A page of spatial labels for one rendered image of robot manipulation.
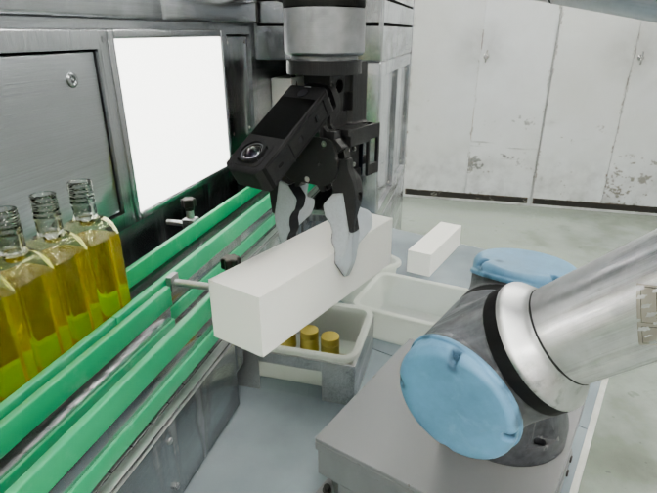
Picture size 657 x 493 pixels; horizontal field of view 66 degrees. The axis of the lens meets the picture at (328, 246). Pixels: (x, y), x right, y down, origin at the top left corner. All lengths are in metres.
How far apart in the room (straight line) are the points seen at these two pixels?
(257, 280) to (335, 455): 0.28
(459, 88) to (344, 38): 3.77
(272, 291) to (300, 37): 0.22
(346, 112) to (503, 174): 3.86
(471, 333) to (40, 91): 0.68
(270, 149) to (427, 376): 0.24
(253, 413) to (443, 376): 0.47
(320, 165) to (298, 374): 0.46
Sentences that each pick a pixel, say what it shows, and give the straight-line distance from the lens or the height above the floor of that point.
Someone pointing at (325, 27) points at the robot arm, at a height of 1.32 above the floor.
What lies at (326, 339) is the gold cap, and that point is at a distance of 0.91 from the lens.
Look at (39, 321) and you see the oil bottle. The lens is 0.66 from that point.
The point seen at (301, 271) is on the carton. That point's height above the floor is 1.11.
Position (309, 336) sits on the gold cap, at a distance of 0.92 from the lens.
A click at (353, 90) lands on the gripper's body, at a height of 1.26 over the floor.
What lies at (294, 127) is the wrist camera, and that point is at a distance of 0.45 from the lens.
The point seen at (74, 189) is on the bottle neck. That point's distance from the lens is 0.71.
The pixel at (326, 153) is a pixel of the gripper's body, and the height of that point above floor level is 1.21.
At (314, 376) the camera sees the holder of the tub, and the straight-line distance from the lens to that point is 0.86.
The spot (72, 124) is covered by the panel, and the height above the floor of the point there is 1.18.
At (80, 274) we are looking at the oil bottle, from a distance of 0.70.
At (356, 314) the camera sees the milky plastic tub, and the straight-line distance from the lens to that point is 0.96.
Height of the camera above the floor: 1.32
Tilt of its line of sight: 23 degrees down
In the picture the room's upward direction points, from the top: straight up
